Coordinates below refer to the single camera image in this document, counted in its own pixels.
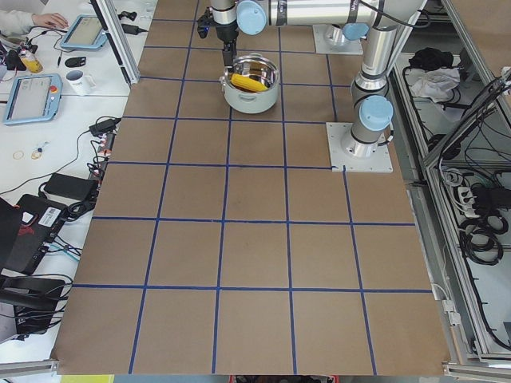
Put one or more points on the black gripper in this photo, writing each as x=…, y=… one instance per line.
x=226, y=33

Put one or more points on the white steel cooking pot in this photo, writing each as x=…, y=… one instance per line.
x=259, y=68

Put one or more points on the yellow corn cob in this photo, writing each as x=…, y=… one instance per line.
x=247, y=84

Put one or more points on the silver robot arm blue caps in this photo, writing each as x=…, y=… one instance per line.
x=382, y=19

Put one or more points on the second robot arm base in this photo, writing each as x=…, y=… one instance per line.
x=340, y=40

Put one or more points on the person hand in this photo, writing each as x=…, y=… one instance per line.
x=52, y=20

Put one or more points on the far teach pendant tablet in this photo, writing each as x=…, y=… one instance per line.
x=85, y=33

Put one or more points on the teach pendant tablet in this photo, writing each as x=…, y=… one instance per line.
x=85, y=33
x=33, y=99

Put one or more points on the black power adapter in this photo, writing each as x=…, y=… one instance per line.
x=105, y=126

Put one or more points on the white mug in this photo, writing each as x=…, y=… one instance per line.
x=82, y=84

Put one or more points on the black computer mouse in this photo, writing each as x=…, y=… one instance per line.
x=75, y=62

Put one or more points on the yellow bottle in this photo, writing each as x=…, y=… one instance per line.
x=30, y=61

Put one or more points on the black cloth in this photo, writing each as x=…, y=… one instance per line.
x=430, y=59

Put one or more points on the near teach pendant tablet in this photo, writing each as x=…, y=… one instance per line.
x=33, y=99

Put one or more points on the large black power brick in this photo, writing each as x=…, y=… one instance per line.
x=70, y=187

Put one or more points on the white crumpled cloth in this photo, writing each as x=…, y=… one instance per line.
x=438, y=85

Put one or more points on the black laptop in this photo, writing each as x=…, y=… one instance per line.
x=41, y=221

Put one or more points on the white power strip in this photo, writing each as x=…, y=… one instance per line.
x=467, y=202

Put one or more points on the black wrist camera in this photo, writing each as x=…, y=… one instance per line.
x=204, y=23

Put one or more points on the aluminium frame post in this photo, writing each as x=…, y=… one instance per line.
x=107, y=15

